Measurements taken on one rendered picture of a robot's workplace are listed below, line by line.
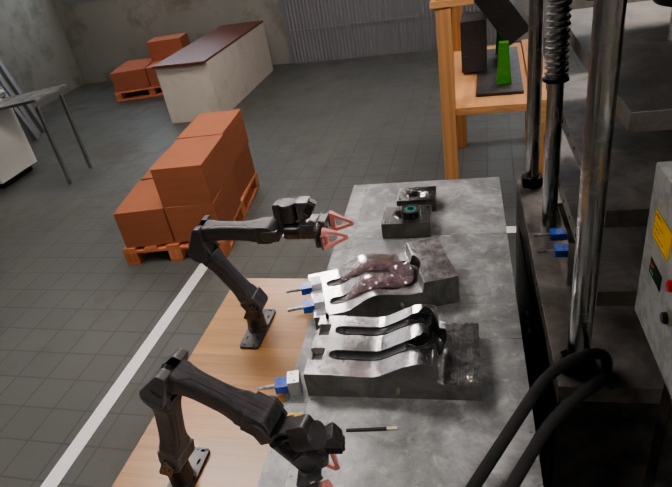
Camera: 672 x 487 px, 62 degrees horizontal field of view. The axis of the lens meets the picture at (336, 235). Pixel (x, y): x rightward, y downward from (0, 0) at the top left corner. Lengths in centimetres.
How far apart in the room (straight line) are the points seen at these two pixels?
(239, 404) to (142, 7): 873
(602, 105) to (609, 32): 15
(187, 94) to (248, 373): 543
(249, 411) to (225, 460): 46
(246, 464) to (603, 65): 129
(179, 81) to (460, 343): 572
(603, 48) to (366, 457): 111
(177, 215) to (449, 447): 286
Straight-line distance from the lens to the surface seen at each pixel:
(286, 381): 174
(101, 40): 1020
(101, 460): 301
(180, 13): 939
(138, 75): 871
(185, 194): 392
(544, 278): 213
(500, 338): 186
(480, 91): 379
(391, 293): 191
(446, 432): 161
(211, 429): 176
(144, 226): 415
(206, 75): 683
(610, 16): 130
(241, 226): 175
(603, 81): 133
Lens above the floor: 205
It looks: 31 degrees down
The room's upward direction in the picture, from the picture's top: 10 degrees counter-clockwise
